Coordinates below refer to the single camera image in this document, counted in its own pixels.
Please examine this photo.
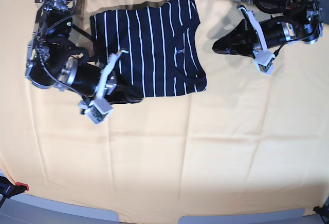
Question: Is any navy white striped T-shirt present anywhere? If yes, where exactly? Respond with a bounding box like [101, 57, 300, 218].
[89, 0, 207, 102]

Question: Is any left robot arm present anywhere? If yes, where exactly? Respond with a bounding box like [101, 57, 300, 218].
[212, 0, 323, 74]

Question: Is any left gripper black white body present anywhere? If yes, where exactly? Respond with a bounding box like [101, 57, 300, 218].
[237, 5, 294, 75]

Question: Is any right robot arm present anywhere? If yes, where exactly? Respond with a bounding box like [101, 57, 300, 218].
[25, 0, 143, 124]

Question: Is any blue red table clamp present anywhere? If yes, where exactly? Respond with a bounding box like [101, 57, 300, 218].
[0, 176, 29, 198]

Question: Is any yellow tablecloth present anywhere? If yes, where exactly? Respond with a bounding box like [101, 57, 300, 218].
[1, 0, 328, 223]

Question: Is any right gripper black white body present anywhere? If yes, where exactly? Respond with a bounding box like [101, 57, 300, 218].
[67, 49, 128, 124]

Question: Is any black clamp right corner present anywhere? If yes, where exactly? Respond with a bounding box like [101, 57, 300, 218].
[313, 204, 329, 224]

